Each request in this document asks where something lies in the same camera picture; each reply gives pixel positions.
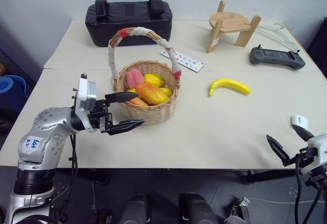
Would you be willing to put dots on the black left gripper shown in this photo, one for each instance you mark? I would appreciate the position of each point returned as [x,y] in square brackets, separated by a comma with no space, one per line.
[98,118]

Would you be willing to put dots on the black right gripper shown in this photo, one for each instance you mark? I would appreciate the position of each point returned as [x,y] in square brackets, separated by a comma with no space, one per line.
[307,156]

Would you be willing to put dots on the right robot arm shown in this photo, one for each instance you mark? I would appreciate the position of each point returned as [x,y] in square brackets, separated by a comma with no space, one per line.
[319,179]

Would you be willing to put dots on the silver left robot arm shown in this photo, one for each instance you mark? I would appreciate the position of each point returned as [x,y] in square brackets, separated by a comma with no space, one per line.
[46,122]

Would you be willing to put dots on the orange fruit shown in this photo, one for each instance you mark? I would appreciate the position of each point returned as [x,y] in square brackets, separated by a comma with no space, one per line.
[140,102]

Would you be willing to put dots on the small white box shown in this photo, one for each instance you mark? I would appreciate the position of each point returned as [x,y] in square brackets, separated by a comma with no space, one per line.
[300,120]

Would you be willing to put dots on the yellow fruit piece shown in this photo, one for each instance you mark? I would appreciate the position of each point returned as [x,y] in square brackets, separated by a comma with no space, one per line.
[132,90]

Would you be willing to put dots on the orange yellow mango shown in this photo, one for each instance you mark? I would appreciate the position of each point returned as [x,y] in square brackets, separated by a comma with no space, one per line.
[150,94]

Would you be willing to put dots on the pink peach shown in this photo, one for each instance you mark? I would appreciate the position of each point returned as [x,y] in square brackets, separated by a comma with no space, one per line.
[134,78]

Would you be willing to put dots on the yellow lemon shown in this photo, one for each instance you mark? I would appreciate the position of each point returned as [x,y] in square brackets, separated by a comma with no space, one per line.
[153,79]

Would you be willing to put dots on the small yellow fruit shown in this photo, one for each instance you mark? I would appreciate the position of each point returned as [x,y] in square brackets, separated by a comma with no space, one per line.
[167,90]

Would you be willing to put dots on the white remote control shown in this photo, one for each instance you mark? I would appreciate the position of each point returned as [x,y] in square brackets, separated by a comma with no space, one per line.
[190,62]

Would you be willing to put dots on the yellow banana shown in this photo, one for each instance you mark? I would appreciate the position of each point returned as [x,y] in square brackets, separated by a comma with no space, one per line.
[230,83]

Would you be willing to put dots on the grey handheld controller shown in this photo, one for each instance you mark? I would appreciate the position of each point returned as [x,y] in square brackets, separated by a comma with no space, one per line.
[276,56]

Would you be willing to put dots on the grey shoe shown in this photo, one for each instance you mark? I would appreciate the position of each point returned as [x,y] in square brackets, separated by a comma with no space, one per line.
[238,211]

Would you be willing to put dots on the black padded bag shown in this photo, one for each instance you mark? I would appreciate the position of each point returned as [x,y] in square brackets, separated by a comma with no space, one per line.
[127,22]

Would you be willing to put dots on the grey rounded shape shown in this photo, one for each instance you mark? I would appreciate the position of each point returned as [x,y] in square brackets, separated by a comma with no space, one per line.
[134,208]

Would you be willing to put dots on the blue rolled mat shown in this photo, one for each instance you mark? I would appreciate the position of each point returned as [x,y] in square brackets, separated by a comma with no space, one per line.
[11,88]

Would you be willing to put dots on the dark rounded shape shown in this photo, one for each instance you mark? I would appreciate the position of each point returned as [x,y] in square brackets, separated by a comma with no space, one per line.
[196,208]

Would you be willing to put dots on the wooden stand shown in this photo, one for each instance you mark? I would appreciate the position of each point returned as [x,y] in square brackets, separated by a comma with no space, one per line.
[230,21]

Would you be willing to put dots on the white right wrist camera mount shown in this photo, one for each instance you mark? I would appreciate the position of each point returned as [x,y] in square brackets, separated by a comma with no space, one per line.
[319,146]

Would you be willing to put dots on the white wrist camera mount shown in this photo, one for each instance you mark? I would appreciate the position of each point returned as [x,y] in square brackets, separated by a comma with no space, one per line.
[85,94]
[319,146]

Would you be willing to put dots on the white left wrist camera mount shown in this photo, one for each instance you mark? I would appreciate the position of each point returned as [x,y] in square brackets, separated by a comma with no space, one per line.
[85,94]

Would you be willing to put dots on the black table frame bar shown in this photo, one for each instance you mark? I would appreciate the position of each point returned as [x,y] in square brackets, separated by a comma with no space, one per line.
[260,176]

